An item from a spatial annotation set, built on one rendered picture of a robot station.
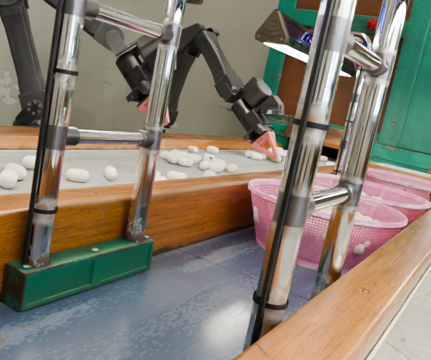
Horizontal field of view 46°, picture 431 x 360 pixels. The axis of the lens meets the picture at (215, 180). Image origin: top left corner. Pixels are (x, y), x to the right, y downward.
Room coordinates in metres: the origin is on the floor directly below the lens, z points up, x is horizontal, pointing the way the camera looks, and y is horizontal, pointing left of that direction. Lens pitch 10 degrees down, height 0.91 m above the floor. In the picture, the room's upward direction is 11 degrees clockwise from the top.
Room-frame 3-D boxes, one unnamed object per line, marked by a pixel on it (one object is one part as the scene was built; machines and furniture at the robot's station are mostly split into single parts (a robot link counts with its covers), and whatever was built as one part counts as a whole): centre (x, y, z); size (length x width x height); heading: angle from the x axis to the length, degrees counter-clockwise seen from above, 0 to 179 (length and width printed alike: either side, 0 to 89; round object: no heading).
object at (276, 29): (1.47, -0.21, 1.08); 0.62 x 0.08 x 0.07; 152
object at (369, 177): (1.49, -0.53, 0.72); 0.27 x 0.27 x 0.10
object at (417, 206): (1.10, -0.32, 0.72); 0.27 x 0.27 x 0.10
